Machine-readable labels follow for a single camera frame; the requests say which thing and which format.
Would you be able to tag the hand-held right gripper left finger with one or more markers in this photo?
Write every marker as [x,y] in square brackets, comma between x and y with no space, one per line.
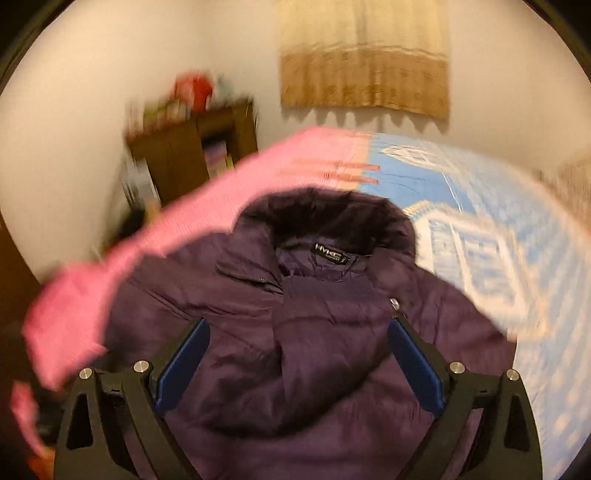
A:
[182,369]

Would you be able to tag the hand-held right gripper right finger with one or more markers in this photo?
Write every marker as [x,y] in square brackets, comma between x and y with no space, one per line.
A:
[415,364]

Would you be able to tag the purple padded jacket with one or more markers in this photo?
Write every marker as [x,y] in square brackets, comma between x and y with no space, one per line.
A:
[300,360]

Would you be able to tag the pink and blue printed blanket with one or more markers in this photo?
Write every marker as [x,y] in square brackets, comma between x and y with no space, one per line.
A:
[498,240]

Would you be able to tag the dark wooden cabinet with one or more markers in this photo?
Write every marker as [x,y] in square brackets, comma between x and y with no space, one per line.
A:
[178,157]

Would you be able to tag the red object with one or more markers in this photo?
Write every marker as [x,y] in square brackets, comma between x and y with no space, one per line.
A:
[196,90]

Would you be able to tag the beige patterned curtain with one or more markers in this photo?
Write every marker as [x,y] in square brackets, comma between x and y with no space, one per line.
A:
[364,55]

